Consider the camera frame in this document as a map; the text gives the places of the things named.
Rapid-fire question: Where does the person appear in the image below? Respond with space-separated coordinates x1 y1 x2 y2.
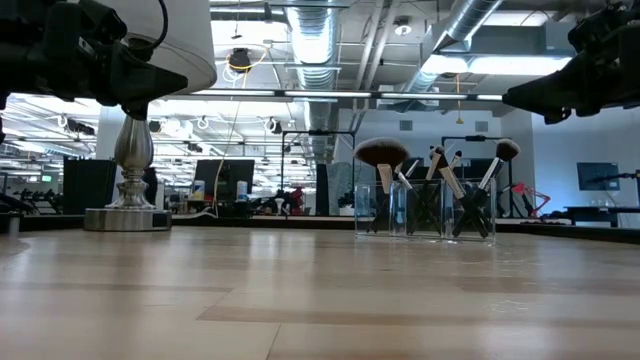
141 166 159 207

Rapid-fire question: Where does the angled silver ceiling duct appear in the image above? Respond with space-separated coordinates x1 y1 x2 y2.
402 0 505 94

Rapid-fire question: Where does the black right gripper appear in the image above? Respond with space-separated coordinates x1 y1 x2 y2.
501 0 640 126

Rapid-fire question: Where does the potted plant white pot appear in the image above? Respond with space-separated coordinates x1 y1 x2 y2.
337 192 356 217

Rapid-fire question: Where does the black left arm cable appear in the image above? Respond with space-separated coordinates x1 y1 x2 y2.
144 0 169 51

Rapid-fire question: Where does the clear acrylic brush organizer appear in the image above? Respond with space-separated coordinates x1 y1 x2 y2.
353 177 498 246

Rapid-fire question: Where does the black computer monitor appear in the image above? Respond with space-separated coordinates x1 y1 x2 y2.
193 158 256 204

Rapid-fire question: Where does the wall-mounted dark screen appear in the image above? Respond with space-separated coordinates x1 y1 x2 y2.
576 161 622 192

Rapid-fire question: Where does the black partition panel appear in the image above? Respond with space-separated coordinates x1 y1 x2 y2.
62 158 117 215

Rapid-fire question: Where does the dark office desk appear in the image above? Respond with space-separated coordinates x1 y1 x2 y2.
564 204 640 227

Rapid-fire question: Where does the black hanging cable reel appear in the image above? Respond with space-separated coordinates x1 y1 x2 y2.
227 47 253 74

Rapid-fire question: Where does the black metal rig frame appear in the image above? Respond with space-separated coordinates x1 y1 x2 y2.
280 129 357 217
440 134 513 181

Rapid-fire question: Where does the black tapered makeup brush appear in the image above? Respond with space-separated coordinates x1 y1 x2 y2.
393 163 442 235

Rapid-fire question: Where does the straight silver ceiling duct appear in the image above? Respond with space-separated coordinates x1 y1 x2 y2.
285 0 337 164

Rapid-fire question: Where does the yellow hanging pendant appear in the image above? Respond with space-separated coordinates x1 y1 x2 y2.
454 73 465 126

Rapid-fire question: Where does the long ceiling light rail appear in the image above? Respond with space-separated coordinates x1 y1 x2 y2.
0 85 506 105

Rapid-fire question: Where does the brown fan makeup brush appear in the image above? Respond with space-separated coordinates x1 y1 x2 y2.
352 137 412 236

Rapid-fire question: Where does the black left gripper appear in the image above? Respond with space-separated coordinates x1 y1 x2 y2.
0 0 190 122

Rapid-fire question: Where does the thick-handled black makeup brush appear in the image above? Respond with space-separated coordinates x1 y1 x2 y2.
433 149 492 240

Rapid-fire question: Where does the red metal frame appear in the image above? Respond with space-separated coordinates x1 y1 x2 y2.
510 181 552 217

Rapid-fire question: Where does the silver table lamp white shade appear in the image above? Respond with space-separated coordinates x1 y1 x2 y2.
82 0 219 233

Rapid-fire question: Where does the large brown powder brush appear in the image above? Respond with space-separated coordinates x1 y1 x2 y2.
451 138 522 238

